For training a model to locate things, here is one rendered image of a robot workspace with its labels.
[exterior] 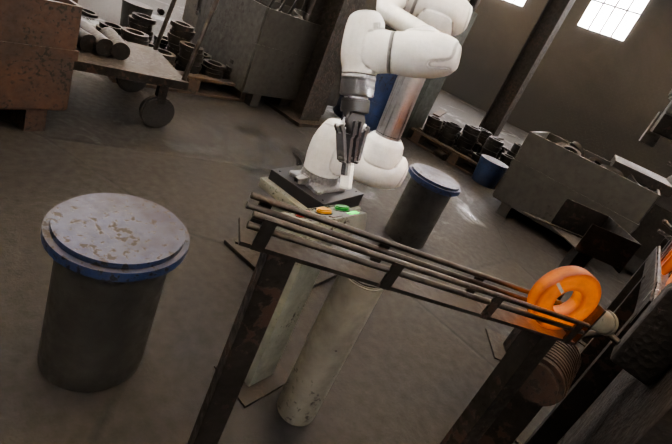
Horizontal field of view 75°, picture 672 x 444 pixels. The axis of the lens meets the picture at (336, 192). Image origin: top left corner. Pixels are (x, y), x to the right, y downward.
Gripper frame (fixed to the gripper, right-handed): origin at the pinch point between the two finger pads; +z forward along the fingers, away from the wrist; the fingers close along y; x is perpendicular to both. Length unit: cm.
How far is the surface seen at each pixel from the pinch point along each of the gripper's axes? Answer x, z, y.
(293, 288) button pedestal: 4.6, 30.6, -11.4
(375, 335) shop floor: 13, 69, 49
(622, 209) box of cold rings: -39, 30, 297
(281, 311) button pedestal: 7.5, 38.1, -12.0
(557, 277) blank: -53, 13, 7
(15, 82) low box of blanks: 165, -13, -28
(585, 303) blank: -58, 19, 14
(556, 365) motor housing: -54, 37, 19
